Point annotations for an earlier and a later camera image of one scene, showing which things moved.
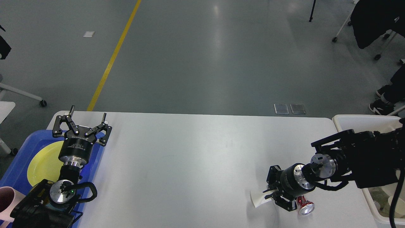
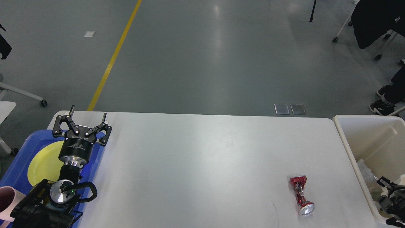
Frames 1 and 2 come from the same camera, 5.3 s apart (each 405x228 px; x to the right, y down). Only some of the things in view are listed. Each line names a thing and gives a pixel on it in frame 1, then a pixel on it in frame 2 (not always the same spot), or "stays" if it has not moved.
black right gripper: [294, 182] -> [394, 203]
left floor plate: [281, 109] stays
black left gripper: [76, 148] stays
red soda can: [305, 207] stays
